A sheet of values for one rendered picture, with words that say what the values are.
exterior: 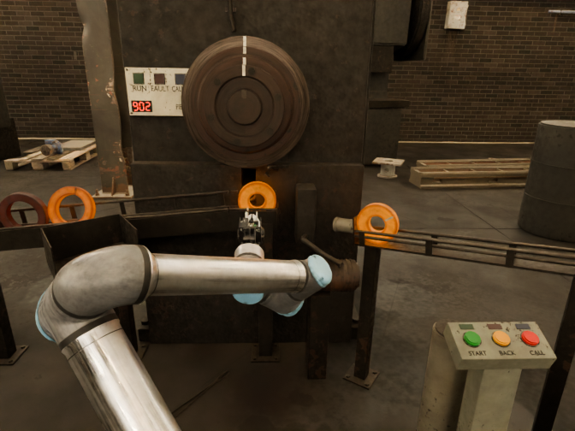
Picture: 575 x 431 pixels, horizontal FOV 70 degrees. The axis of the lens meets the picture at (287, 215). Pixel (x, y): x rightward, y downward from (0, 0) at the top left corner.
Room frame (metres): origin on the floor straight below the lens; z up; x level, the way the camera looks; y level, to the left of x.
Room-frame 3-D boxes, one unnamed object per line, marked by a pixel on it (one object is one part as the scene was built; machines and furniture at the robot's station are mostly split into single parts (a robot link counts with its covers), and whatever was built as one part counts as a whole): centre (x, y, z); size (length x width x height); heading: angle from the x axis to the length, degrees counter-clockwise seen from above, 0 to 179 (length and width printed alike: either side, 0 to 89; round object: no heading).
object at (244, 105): (1.50, 0.16, 1.11); 0.28 x 0.06 x 0.28; 92
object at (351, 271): (1.47, -0.17, 0.27); 0.22 x 0.13 x 0.53; 92
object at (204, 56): (1.59, 0.16, 1.11); 0.47 x 0.06 x 0.47; 92
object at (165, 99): (1.69, 0.51, 1.15); 0.26 x 0.02 x 0.18; 92
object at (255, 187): (1.60, 0.12, 0.74); 0.16 x 0.03 x 0.16; 94
